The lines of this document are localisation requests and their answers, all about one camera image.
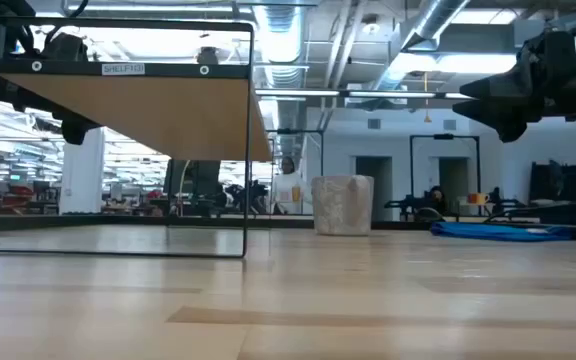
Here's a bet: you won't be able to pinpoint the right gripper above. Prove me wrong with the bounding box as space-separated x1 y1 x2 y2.
451 30 576 144

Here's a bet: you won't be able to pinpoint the white patterned mug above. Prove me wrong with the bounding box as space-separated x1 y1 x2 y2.
311 174 375 237

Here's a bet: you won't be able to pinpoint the white square pillar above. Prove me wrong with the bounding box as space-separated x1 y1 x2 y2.
59 127 106 215

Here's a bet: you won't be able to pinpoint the black equipment cases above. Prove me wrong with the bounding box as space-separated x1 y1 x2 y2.
528 160 576 204

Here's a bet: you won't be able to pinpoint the ceiling strip light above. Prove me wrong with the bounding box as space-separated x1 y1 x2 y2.
347 90 437 100
255 88 342 98

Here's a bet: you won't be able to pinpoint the seated person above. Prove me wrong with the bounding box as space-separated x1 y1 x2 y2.
426 185 450 217

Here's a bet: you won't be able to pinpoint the blue folded cloth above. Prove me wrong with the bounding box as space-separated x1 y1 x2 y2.
429 221 575 244

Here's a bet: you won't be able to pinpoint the black metal gantry frame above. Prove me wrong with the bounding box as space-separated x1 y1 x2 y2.
265 128 326 177
408 133 482 201

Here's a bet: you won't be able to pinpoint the black aluminium table frame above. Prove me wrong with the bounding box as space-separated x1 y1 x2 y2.
0 213 576 244

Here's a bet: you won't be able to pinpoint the silver ventilation duct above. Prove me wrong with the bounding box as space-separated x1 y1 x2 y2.
251 0 305 157
371 0 472 92

